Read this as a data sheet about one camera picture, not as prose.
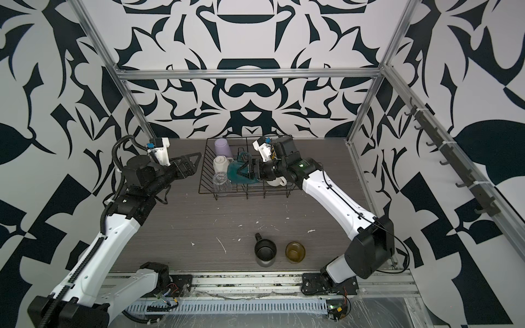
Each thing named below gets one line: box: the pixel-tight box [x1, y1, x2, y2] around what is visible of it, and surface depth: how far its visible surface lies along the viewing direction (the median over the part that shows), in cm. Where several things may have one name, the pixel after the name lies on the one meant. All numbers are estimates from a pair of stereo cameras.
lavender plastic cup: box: [214, 138, 233, 158], surface depth 101 cm
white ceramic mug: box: [213, 155, 234, 173], surface depth 96 cm
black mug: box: [254, 232, 277, 268], surface depth 81 cm
